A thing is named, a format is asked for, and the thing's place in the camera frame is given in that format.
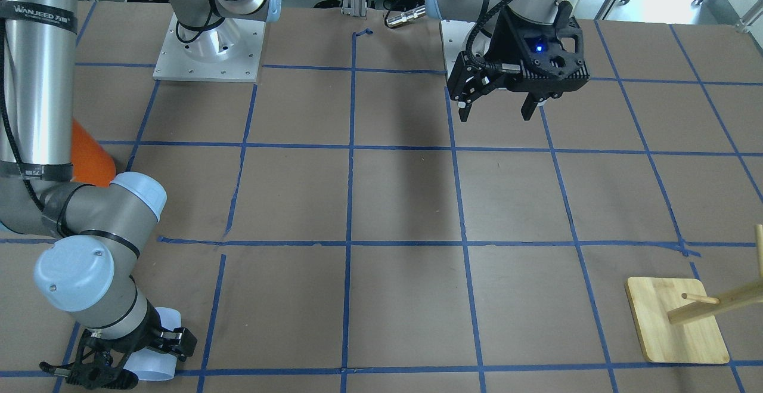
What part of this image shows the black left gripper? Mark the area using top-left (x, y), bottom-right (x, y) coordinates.
top-left (447, 10), bottom-right (591, 122)

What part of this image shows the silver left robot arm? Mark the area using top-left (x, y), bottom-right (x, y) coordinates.
top-left (425, 0), bottom-right (590, 122)

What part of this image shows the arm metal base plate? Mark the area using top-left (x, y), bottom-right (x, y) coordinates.
top-left (441, 20), bottom-right (490, 77)
top-left (153, 16), bottom-right (265, 83)

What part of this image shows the wooden cup rack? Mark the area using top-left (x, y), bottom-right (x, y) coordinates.
top-left (622, 224), bottom-right (761, 366)

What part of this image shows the light blue plastic cup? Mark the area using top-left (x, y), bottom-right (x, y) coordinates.
top-left (124, 307), bottom-right (182, 380)

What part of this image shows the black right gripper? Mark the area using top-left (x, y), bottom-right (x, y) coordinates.
top-left (40, 320), bottom-right (198, 390)

